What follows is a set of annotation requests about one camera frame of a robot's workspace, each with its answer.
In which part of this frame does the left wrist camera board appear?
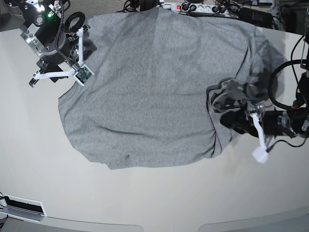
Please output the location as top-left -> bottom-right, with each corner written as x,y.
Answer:
252,146 -> 268,164

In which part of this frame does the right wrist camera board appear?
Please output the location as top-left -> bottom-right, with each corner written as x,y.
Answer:
73,64 -> 94,87

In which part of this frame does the table cable grommet slot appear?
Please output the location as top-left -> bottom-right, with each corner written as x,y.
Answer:
0,193 -> 47,223

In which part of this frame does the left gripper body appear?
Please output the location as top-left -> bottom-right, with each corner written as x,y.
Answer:
246,103 -> 295,138

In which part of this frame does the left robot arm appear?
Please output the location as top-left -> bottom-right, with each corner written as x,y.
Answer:
220,20 -> 309,139

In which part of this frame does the grey t-shirt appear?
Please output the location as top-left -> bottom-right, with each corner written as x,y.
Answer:
58,8 -> 285,169

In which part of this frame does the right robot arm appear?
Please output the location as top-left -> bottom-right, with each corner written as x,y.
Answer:
2,0 -> 88,66

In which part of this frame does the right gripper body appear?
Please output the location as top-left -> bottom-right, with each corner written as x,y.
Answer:
36,33 -> 78,70

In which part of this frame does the black power adapter brick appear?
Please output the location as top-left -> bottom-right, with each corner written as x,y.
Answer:
238,8 -> 273,28

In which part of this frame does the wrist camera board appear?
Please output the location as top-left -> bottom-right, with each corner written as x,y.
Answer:
73,64 -> 94,87
252,146 -> 268,164

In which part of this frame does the white power strip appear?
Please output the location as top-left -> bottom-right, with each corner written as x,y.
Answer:
156,0 -> 240,19

